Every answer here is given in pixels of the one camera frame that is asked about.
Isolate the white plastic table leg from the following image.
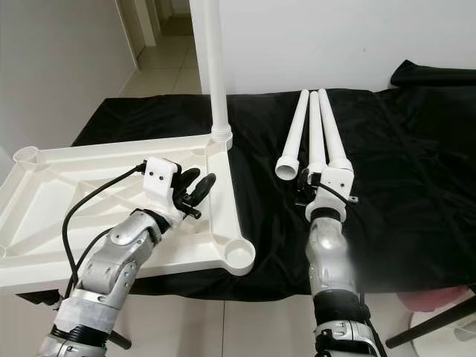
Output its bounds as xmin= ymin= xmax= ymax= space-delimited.
xmin=306 ymin=91 xmax=328 ymax=173
xmin=275 ymin=89 xmax=312 ymax=181
xmin=190 ymin=0 xmax=235 ymax=142
xmin=316 ymin=88 xmax=354 ymax=170

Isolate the white plastic children table top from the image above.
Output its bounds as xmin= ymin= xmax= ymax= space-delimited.
xmin=0 ymin=135 xmax=257 ymax=292

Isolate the black fabric table cover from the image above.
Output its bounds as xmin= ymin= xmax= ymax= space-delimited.
xmin=73 ymin=59 xmax=476 ymax=295

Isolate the black metal table leg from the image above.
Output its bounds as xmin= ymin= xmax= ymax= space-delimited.
xmin=15 ymin=290 xmax=132 ymax=350
xmin=385 ymin=294 xmax=476 ymax=350

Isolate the pink plastic object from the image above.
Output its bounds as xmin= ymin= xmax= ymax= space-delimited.
xmin=394 ymin=289 xmax=463 ymax=313

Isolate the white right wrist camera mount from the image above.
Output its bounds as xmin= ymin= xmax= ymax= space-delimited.
xmin=305 ymin=165 xmax=356 ymax=222

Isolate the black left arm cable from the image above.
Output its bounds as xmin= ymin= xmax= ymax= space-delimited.
xmin=60 ymin=162 xmax=148 ymax=298

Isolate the white door frame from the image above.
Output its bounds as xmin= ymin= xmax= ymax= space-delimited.
xmin=118 ymin=0 xmax=142 ymax=68

